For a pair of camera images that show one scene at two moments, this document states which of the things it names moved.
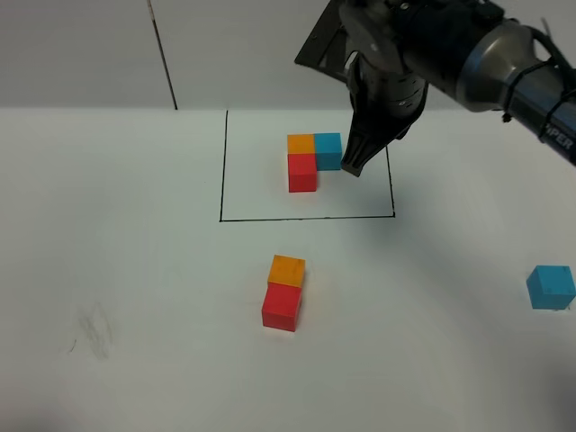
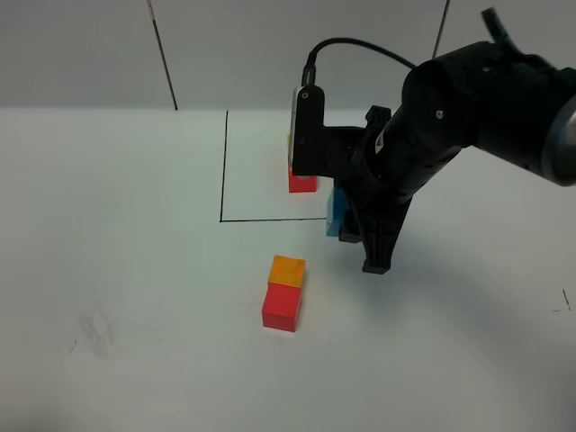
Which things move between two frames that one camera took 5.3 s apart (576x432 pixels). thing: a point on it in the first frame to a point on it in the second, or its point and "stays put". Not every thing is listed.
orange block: [287, 270] stays put
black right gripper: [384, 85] to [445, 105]
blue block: [551, 286] to [338, 205]
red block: [281, 306] stays put
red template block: [301, 172] stays put
